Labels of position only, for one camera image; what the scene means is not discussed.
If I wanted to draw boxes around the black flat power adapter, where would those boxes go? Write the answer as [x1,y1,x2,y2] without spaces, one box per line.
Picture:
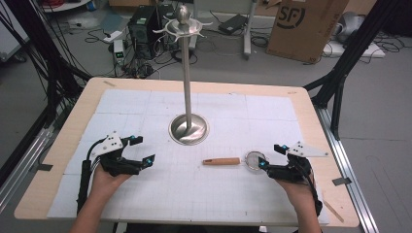
[217,13,249,36]

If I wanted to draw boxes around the white device with green display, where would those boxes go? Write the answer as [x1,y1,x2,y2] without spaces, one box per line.
[112,39,127,66]

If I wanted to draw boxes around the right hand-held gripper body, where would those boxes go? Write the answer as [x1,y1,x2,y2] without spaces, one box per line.
[266,141,329,183]

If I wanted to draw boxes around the black sleeved cable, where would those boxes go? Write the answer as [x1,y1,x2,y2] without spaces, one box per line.
[76,138,109,216]

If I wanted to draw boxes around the white gridded mat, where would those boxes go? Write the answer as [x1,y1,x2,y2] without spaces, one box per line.
[47,88,330,226]

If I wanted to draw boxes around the white floor board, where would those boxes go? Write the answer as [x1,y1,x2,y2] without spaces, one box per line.
[322,40,387,59]

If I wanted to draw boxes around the white power strip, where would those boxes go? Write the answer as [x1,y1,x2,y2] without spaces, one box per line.
[102,29,124,45]

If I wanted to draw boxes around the flat wooden stick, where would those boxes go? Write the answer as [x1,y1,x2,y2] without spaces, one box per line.
[322,199,345,224]

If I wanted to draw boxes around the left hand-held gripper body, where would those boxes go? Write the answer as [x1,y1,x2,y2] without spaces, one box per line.
[88,130,145,178]

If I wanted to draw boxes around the wooden-handled mesh strainer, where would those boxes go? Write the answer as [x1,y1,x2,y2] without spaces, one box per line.
[202,150,269,173]

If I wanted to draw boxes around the black metal frame with cables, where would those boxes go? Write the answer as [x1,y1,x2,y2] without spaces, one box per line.
[4,0,94,128]

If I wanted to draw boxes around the steel utensil rack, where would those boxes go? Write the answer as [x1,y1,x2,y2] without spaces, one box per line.
[152,4,214,146]

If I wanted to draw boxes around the aluminium rail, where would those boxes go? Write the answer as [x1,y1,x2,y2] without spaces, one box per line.
[315,106,380,233]
[0,123,56,214]

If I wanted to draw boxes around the person's left hand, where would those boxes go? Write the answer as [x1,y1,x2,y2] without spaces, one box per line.
[91,163,132,196]

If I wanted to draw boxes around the person's right hand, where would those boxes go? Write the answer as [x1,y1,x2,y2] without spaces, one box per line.
[275,174,321,212]

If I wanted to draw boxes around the white metal stand leg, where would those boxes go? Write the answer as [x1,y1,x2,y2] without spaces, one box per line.
[242,0,259,61]

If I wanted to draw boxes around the brown cardboard box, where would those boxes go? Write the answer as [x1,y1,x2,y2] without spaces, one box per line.
[265,0,350,64]

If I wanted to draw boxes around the wooden table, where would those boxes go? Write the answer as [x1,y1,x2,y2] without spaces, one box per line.
[14,77,361,229]

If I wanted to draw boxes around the black computer tower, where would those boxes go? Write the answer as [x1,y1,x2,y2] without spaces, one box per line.
[127,4,160,61]

